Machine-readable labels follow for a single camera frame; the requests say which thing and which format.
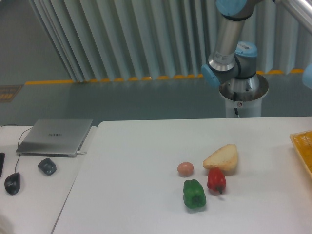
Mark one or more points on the yellow plastic basket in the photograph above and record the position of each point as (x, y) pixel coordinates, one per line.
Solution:
(302, 143)

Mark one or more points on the dark grey small case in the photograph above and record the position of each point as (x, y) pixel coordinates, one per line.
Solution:
(47, 166)

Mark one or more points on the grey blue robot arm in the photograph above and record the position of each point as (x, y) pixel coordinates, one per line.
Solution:
(222, 64)

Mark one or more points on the red bell pepper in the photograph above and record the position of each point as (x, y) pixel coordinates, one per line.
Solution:
(216, 180)

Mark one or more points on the brown egg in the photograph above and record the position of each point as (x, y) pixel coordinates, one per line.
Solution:
(185, 169)

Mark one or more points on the white usb plug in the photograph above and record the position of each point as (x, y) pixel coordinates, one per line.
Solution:
(81, 153)

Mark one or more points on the black computer mouse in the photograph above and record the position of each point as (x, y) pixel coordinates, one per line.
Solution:
(12, 183)

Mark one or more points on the black device at edge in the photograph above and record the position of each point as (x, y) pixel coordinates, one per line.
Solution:
(2, 159)

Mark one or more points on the silver laptop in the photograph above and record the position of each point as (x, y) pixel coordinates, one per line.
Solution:
(55, 137)

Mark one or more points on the bread slice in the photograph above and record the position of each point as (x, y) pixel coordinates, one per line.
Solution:
(225, 158)

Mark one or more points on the green bell pepper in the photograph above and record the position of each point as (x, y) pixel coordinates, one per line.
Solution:
(193, 194)

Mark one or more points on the white folding partition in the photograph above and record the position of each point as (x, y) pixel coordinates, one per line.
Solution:
(148, 39)

